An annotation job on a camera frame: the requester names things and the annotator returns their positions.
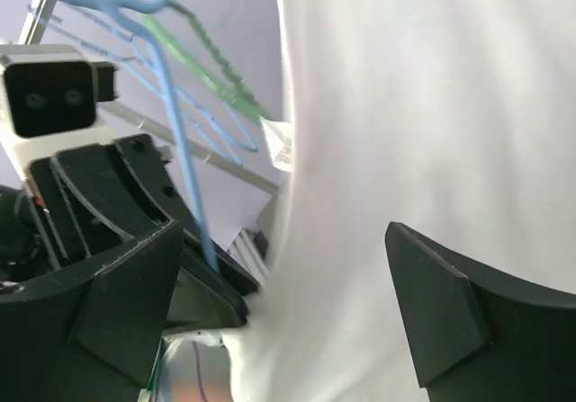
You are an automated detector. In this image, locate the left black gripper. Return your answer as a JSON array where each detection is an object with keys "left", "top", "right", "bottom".
[{"left": 1, "top": 134, "right": 180, "bottom": 281}]

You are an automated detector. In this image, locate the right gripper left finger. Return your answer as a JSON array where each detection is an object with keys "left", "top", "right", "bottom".
[{"left": 1, "top": 222, "right": 184, "bottom": 402}]

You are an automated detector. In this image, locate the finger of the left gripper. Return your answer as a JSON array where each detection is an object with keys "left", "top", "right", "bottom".
[
  {"left": 188, "top": 216, "right": 260, "bottom": 296},
  {"left": 166, "top": 235, "right": 248, "bottom": 330}
]

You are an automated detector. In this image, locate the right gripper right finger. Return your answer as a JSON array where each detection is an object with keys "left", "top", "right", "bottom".
[{"left": 385, "top": 222, "right": 575, "bottom": 402}]

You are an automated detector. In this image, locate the blue wire hanger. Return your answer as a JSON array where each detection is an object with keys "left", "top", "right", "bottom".
[
  {"left": 67, "top": 1, "right": 260, "bottom": 154},
  {"left": 57, "top": 0, "right": 220, "bottom": 272},
  {"left": 26, "top": 4, "right": 247, "bottom": 167}
]

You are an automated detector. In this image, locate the white t shirt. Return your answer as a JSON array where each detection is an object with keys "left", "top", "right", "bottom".
[{"left": 224, "top": 0, "right": 575, "bottom": 401}]

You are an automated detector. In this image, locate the green plastic hanger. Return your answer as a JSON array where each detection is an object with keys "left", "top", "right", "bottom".
[{"left": 134, "top": 0, "right": 274, "bottom": 122}]

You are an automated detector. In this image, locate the silver clothes rack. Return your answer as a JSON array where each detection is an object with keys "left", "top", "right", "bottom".
[{"left": 21, "top": 0, "right": 278, "bottom": 258}]

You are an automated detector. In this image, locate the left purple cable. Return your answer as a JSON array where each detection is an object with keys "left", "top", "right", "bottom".
[{"left": 192, "top": 341, "right": 211, "bottom": 402}]

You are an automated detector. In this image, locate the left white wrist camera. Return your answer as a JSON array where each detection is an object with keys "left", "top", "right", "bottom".
[{"left": 1, "top": 44, "right": 117, "bottom": 180}]

